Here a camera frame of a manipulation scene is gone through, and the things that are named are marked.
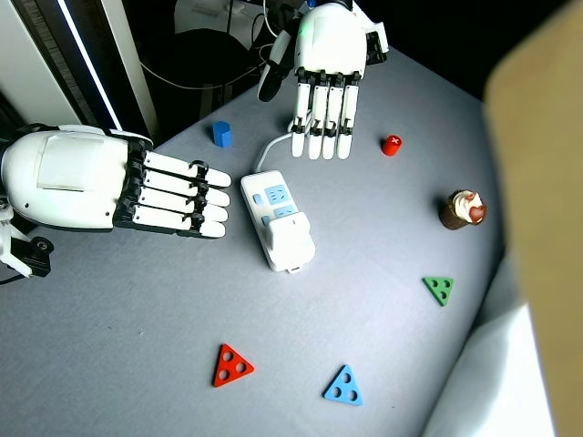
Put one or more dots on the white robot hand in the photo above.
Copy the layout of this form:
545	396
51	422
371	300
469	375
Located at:
330	41
64	177

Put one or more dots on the white power strip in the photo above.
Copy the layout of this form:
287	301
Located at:
255	182

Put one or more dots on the white power adapter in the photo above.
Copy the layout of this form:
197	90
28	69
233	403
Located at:
291	236

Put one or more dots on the red cylinder block white cross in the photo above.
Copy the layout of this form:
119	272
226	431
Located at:
391	146

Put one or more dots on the white cabinet panel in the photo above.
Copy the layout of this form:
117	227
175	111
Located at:
27	59

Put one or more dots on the black rounded seat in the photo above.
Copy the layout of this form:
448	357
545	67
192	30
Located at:
200	59

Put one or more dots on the grey table cloth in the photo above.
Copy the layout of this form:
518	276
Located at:
136	296

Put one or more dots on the blue hexagonal block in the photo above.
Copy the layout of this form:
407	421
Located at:
221	134

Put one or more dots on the toy chocolate cupcake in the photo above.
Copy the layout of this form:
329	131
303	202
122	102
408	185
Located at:
457	211

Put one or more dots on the red triangle block three holes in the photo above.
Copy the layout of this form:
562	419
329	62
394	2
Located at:
217	364

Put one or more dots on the beige blurred panel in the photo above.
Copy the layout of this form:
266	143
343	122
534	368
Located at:
546	159

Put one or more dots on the green triangle block three holes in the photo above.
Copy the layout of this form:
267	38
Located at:
441	298

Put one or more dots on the blue triangle block three holes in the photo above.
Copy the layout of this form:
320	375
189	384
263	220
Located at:
336	399

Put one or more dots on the white sheet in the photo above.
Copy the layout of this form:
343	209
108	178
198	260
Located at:
492	378

